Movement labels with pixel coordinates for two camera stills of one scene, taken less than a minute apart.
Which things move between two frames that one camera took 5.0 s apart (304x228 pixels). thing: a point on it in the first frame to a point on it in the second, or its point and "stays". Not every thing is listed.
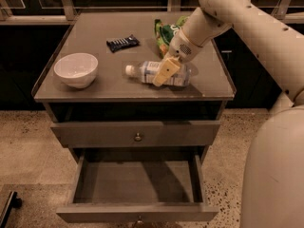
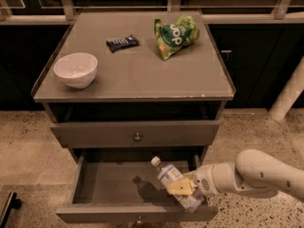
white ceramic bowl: (76, 69) stays
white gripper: (182, 48) to (203, 180)
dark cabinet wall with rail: (34, 18) stays
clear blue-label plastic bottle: (147, 71) to (169, 174)
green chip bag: (162, 33) stays
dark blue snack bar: (123, 43) stays
